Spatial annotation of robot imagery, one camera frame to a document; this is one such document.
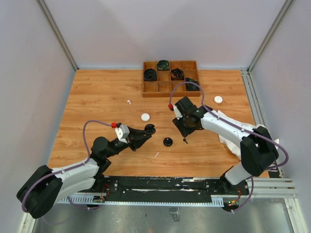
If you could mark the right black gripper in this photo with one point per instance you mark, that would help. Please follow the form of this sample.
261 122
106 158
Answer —
184 132

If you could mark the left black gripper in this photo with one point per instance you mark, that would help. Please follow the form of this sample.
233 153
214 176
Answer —
136 138

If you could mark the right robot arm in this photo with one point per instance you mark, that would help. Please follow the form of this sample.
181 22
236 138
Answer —
258 150

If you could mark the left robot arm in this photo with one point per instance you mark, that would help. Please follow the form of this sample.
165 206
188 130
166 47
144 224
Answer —
47 186

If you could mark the white charging case centre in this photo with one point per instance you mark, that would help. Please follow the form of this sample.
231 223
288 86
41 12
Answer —
145 117

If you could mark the white charging case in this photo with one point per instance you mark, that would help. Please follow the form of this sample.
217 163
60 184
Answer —
145 117
218 99

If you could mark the white charging case right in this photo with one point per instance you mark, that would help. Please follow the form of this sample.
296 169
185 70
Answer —
218 99

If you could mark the wooden compartment tray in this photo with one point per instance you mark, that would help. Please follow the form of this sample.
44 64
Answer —
162 77

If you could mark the crumpled white cloth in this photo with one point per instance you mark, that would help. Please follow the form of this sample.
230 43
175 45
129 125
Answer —
230 145

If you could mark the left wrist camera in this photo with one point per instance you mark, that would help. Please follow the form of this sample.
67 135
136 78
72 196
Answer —
122 132

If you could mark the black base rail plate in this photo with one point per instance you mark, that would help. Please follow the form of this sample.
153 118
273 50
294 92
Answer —
164 189

